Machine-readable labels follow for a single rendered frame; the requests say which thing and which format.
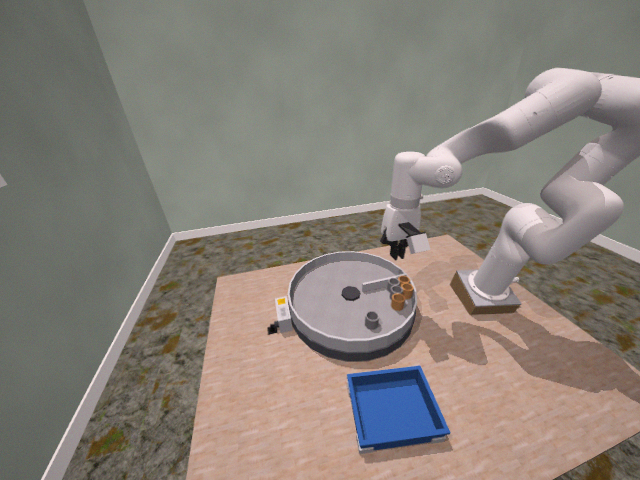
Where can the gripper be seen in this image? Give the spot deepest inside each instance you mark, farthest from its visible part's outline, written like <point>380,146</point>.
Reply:
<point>392,217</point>

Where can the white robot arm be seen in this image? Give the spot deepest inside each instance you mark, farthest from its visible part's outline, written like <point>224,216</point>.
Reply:
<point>576,193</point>

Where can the grey metal ring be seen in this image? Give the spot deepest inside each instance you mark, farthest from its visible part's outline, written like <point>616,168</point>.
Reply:
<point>395,289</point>
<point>393,281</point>
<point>371,324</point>

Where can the blue crate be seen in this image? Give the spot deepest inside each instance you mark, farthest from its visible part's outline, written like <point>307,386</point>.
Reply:
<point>393,407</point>

